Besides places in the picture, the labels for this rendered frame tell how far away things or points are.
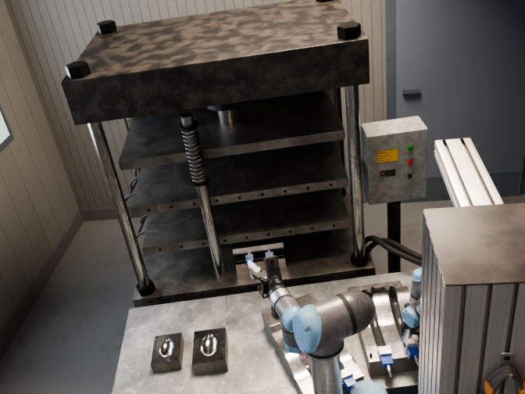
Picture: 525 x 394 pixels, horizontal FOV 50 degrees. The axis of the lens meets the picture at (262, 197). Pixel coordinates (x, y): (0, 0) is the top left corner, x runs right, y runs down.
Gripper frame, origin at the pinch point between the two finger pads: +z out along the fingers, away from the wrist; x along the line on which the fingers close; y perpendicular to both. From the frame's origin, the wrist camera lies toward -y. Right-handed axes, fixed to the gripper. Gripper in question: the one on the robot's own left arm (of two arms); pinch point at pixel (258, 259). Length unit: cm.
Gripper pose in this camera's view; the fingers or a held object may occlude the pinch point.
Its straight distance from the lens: 208.5
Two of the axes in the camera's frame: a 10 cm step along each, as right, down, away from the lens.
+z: -3.6, -4.5, 8.2
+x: 9.3, -1.8, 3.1
